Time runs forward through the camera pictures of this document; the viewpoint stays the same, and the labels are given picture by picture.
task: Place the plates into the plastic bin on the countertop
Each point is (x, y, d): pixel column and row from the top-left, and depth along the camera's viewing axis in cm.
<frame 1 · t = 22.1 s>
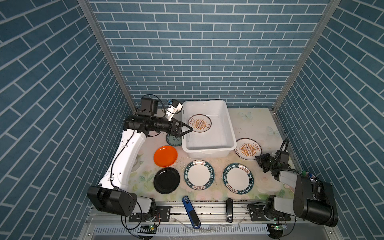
left hand: (186, 127, 68), fingers open
right hand: (255, 153, 92), fingers closed
white plastic bin: (212, 135, 108), on the table
orange sunburst plate far: (200, 123, 114), on the table
orange sunburst plate near: (247, 149, 98), point 2 cm above the table
green blue floral plate: (174, 141, 104), on the table
orange plastic plate: (165, 158, 95), on the table
black plate: (166, 180, 86), on the table
green rimmed white plate left: (199, 174, 89), on the table
green rimmed white plate right: (238, 178, 88), on the table

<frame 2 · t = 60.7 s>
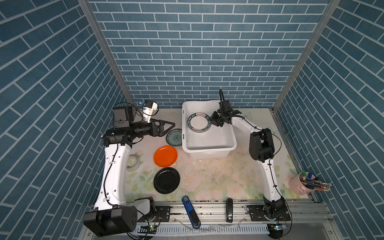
left hand: (168, 124, 66), fingers open
right hand: (207, 118, 104), fingers open
green rimmed white plate left: (199, 122, 111), point 3 cm above the table
green rimmed white plate right: (200, 128, 107), point 3 cm above the table
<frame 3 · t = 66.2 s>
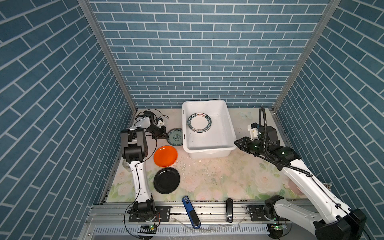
left hand: (167, 135, 102), fingers closed
right hand: (233, 140, 75), fingers closed
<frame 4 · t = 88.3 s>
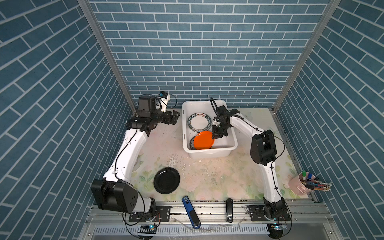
left hand: (172, 110, 77), fingers open
right hand: (211, 136, 97), fingers closed
orange plastic plate: (203, 140, 101), point 3 cm above the table
pink pen cup: (304, 183, 77), point 10 cm above the table
